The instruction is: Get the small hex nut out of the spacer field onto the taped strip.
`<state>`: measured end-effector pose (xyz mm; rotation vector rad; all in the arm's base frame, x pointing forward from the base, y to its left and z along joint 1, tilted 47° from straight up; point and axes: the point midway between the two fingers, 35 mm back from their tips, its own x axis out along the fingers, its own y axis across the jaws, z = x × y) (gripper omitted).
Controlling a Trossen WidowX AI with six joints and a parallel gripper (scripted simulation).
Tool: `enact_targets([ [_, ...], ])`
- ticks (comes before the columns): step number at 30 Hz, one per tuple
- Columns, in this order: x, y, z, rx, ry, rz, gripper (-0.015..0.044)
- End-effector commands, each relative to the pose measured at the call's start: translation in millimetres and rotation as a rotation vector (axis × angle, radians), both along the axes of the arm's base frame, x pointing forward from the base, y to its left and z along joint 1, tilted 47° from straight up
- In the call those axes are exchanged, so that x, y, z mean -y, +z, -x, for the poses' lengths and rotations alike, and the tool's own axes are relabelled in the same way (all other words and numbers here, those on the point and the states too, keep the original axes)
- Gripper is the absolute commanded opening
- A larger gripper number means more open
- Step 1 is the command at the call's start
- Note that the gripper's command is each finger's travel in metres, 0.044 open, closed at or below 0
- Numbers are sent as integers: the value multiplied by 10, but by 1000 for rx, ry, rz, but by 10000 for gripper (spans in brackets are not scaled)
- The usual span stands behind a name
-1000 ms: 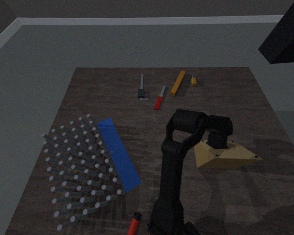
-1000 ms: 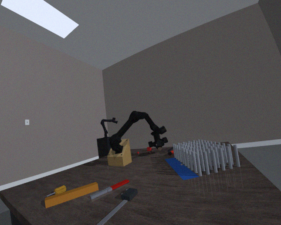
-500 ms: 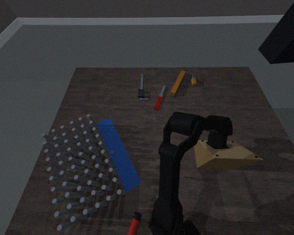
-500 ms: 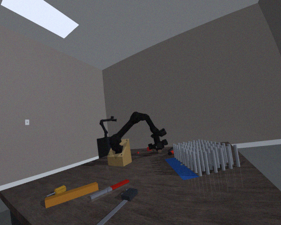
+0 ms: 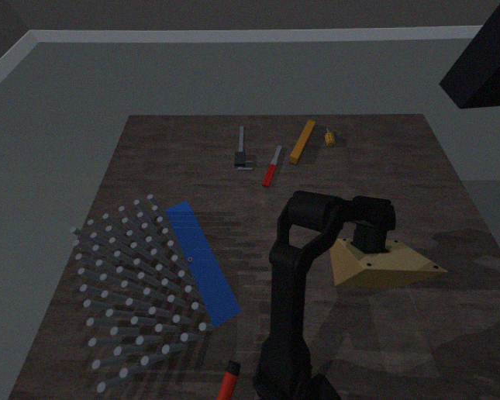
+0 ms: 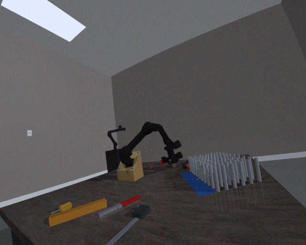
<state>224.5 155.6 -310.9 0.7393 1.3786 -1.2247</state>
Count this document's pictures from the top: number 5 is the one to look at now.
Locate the orange-brown wooden bar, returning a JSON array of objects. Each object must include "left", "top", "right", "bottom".
[{"left": 289, "top": 120, "right": 316, "bottom": 164}]

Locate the blue tape strip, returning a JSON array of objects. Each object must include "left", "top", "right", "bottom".
[{"left": 165, "top": 200, "right": 241, "bottom": 328}]

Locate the yellow-handled screwdriver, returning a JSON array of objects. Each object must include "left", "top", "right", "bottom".
[{"left": 325, "top": 128, "right": 335, "bottom": 147}]

